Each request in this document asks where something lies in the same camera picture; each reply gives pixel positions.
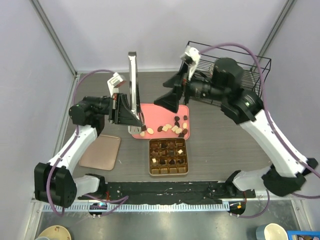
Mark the metal tongs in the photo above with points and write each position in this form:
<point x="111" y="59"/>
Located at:
<point x="133" y="87"/>

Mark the white swirl chocolate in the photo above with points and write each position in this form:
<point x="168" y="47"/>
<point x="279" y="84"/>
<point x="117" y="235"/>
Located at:
<point x="168" y="126"/>

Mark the rose gold tin lid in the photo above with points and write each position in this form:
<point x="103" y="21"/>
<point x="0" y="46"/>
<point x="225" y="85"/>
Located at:
<point x="102" y="153"/>

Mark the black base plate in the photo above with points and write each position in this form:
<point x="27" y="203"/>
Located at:
<point x="173" y="192"/>

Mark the white bowl bottom right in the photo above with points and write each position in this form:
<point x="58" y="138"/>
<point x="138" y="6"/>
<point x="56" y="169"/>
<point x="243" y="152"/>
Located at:
<point x="271" y="231"/>

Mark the black wire rack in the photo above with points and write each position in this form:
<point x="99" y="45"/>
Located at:
<point x="251" y="78"/>

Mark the gold chocolate box with tray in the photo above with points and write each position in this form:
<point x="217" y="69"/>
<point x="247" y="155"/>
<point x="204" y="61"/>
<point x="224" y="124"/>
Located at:
<point x="173" y="151"/>

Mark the white oval chocolate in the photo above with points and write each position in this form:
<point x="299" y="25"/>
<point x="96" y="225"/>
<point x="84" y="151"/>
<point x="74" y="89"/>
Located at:
<point x="150" y="131"/>

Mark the beige plate bottom left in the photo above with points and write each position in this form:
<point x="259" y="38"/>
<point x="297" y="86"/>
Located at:
<point x="55" y="232"/>

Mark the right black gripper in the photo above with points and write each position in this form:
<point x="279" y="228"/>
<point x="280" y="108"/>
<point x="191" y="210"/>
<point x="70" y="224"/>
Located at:
<point x="170" y="101"/>

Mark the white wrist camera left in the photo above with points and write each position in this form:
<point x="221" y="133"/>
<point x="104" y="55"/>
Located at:
<point x="115" y="82"/>

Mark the dark swirl chocolate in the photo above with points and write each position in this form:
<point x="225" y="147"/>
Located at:
<point x="162" y="162"/>

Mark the blue box corner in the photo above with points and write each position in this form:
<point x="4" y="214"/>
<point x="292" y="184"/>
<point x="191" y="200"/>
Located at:
<point x="303" y="235"/>

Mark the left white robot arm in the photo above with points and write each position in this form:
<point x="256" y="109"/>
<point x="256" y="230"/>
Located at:
<point x="53" y="181"/>

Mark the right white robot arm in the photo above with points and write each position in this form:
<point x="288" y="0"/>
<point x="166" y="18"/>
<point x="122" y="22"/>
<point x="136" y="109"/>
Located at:
<point x="289" y="168"/>

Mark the pink plastic tray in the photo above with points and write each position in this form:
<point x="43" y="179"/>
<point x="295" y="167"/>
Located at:
<point x="156" y="116"/>

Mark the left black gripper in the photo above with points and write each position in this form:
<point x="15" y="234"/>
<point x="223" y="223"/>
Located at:
<point x="122" y="114"/>

